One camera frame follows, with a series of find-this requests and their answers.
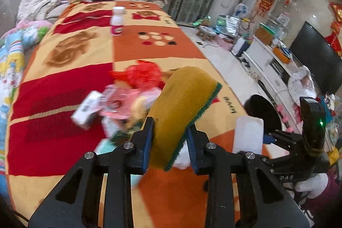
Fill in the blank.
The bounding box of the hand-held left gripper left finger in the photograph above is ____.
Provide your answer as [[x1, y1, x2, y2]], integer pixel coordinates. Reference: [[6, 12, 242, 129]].
[[28, 116, 155, 228]]

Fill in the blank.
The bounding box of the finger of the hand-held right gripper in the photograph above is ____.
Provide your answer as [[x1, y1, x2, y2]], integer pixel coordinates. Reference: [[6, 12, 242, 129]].
[[263, 130, 304, 150], [260, 154, 292, 172]]

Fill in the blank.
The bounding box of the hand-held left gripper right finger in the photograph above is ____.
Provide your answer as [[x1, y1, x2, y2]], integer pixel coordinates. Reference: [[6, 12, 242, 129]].
[[187, 125, 310, 228]]

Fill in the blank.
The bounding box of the white foam block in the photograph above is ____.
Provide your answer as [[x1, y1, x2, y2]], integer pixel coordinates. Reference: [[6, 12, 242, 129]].
[[232, 115, 264, 154]]

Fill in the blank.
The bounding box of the black round bin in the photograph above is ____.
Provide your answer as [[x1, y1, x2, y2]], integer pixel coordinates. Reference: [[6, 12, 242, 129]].
[[244, 94, 282, 135]]

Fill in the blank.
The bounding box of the yellow green scouring sponge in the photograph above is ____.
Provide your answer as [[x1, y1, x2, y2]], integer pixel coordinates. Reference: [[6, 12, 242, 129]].
[[148, 66, 223, 172]]

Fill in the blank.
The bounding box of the person's right forearm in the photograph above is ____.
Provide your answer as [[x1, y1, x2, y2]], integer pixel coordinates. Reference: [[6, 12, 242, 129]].
[[302, 164, 342, 220]]

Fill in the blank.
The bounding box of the person's right hand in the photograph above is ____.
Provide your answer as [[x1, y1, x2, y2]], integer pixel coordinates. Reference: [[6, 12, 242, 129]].
[[295, 174, 329, 198]]

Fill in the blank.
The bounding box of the white swaddled doll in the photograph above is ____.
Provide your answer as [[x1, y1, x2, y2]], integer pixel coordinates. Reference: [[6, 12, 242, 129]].
[[287, 66, 319, 106]]

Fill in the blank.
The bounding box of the pink snack packet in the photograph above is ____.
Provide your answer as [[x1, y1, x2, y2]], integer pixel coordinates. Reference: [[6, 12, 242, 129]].
[[97, 84, 150, 120]]

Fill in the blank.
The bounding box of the small white box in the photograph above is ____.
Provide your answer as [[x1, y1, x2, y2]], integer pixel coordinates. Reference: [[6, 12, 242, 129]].
[[71, 91, 102, 130]]

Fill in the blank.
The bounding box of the red plastic bag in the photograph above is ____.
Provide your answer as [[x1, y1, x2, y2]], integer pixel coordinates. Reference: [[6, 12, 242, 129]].
[[110, 61, 167, 90]]

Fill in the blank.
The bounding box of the black television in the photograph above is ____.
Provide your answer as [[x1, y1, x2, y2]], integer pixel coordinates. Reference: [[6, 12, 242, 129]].
[[289, 21, 342, 96]]

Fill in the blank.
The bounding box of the white television cabinet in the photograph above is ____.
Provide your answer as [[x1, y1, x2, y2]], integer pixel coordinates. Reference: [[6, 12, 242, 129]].
[[232, 36, 305, 113]]

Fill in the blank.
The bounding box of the printed blanket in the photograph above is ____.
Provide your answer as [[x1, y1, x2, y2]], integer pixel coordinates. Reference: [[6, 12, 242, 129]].
[[5, 0, 273, 228]]

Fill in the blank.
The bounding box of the red hanging ornament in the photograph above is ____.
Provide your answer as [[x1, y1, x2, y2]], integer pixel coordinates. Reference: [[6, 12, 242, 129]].
[[324, 2, 342, 58]]

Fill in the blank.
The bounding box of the silver foil bag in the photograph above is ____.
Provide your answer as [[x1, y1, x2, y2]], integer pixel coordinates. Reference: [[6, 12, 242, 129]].
[[216, 15, 241, 37]]

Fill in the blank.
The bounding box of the white bottle with pink label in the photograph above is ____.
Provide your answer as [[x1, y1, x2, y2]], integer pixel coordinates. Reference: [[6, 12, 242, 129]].
[[111, 6, 126, 37]]

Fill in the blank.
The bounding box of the colourful striped quilt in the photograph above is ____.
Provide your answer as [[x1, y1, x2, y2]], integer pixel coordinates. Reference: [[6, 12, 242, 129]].
[[0, 20, 52, 124]]

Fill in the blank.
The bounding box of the red wall decoration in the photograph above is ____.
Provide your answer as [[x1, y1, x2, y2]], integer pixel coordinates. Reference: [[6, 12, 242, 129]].
[[257, 0, 272, 17]]

